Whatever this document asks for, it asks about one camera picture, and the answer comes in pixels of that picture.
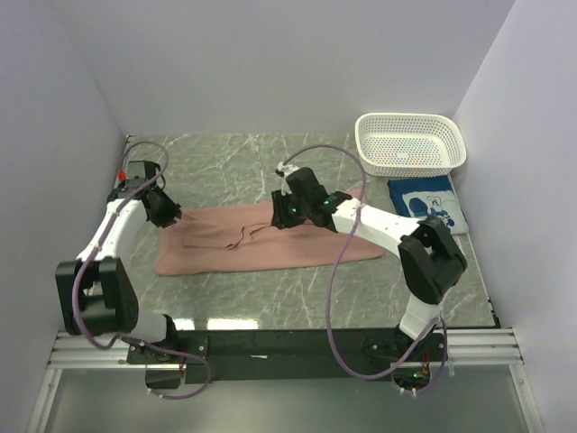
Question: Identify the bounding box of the black base crossbar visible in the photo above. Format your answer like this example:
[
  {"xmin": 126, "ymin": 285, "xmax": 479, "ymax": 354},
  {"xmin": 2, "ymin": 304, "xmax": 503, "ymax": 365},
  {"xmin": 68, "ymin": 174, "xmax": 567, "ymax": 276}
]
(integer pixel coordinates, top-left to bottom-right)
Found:
[{"xmin": 125, "ymin": 328, "xmax": 452, "ymax": 384}]

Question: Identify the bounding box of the pink graphic t-shirt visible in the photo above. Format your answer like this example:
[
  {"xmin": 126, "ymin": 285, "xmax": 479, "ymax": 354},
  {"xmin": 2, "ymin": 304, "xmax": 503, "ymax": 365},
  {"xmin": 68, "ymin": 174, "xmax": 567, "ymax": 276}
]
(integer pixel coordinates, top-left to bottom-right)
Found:
[{"xmin": 155, "ymin": 188, "xmax": 385, "ymax": 277}]

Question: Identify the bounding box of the white plastic basket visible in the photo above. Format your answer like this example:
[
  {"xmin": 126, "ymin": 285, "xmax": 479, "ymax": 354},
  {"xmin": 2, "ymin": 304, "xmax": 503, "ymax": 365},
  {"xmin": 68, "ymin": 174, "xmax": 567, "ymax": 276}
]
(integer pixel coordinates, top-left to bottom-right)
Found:
[{"xmin": 354, "ymin": 113, "xmax": 467, "ymax": 178}]

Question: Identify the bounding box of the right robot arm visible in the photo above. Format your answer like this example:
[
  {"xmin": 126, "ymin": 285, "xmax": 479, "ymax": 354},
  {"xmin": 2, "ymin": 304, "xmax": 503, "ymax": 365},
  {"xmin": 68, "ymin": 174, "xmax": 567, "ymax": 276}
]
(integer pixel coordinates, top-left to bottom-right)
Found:
[{"xmin": 271, "ymin": 162, "xmax": 468, "ymax": 360}]

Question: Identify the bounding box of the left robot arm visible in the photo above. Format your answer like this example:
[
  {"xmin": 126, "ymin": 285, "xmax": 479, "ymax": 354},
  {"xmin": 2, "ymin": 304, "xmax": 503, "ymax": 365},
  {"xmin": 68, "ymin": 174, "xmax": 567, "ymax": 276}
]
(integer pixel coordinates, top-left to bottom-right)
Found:
[{"xmin": 55, "ymin": 161, "xmax": 181, "ymax": 363}]

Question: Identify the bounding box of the folded blue t-shirt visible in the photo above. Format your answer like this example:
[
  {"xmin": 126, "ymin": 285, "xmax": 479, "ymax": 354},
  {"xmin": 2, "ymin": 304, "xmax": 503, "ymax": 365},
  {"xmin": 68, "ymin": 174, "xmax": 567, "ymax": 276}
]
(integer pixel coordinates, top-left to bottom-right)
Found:
[{"xmin": 387, "ymin": 176, "xmax": 469, "ymax": 235}]

